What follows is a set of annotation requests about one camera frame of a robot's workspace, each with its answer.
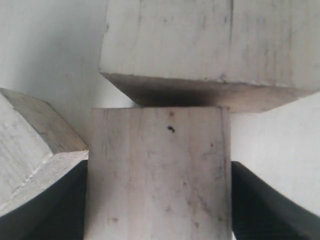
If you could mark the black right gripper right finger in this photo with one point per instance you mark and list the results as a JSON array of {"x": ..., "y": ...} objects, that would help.
[{"x": 259, "y": 212}]

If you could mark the second largest wooden cube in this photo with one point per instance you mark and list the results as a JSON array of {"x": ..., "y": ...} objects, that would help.
[{"x": 159, "y": 173}]

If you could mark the third largest wooden cube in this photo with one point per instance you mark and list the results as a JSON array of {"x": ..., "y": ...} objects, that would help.
[{"x": 37, "y": 148}]

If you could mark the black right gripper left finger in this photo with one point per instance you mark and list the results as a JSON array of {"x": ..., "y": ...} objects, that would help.
[{"x": 58, "y": 213}]

